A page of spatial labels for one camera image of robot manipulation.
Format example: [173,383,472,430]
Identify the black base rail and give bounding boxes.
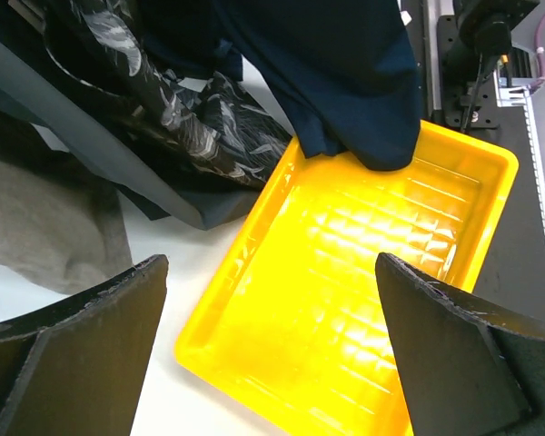
[399,0,545,326]

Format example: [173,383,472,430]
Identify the grey sweat shorts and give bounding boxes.
[0,104,134,295]

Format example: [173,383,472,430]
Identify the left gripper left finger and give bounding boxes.
[0,254,168,435]

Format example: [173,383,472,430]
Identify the yellow plastic tray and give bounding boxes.
[174,122,500,435]

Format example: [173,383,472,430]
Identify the navy blue shorts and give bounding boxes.
[139,1,421,171]

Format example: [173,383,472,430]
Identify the leaf patterned shorts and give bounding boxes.
[5,1,291,189]

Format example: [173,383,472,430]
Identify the dark teal shorts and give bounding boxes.
[0,42,258,230]

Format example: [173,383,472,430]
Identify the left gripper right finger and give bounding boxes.
[375,253,545,435]

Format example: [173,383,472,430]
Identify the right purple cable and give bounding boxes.
[526,0,545,96]

